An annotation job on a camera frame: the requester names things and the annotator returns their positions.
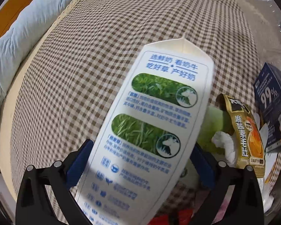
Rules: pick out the brown checked bedspread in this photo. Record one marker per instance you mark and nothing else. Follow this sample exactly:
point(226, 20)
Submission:
point(107, 51)

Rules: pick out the white tissue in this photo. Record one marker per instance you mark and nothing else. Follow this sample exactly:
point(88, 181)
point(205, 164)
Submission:
point(227, 145)

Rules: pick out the wooden headboard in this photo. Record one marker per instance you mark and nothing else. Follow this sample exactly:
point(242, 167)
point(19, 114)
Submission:
point(11, 14)

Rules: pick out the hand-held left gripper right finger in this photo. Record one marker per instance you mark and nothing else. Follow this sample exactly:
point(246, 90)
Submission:
point(205, 168)

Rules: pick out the light blue duvet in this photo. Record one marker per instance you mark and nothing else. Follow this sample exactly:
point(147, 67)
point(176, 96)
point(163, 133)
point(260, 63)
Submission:
point(25, 32)

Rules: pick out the beige bed sheet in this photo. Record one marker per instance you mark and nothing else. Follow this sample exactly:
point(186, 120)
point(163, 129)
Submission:
point(7, 112)

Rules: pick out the white milk carton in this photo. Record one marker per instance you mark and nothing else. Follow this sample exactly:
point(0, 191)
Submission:
point(142, 121)

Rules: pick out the gold snack packet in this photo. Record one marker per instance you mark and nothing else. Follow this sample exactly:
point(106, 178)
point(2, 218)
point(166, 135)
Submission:
point(245, 133)

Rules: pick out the green plastic bag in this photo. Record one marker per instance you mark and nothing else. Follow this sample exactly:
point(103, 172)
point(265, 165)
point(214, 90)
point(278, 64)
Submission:
point(213, 126)

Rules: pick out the dark blue cardboard box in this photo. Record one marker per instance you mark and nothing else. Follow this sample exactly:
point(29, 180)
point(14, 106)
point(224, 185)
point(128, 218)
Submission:
point(271, 98)

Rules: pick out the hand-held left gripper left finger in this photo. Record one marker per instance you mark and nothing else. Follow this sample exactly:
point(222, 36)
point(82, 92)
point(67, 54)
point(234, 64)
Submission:
point(76, 166)

